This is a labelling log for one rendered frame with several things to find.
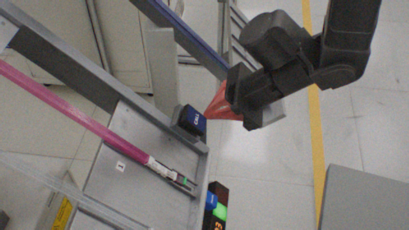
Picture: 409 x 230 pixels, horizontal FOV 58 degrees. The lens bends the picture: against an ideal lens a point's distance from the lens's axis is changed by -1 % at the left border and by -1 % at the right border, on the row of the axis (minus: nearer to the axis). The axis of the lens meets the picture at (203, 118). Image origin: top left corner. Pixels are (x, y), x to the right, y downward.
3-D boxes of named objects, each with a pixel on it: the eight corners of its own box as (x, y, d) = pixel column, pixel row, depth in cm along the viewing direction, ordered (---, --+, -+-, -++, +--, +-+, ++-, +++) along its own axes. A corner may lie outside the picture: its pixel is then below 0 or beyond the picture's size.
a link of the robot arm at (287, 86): (326, 87, 53) (323, 60, 57) (300, 56, 50) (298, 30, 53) (285, 105, 57) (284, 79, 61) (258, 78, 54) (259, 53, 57)
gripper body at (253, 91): (226, 110, 56) (267, 90, 52) (232, 64, 63) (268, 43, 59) (252, 132, 60) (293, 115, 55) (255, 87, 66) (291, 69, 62)
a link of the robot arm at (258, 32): (360, 81, 48) (359, 36, 53) (314, 21, 42) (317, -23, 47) (282, 108, 56) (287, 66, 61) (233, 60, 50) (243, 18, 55)
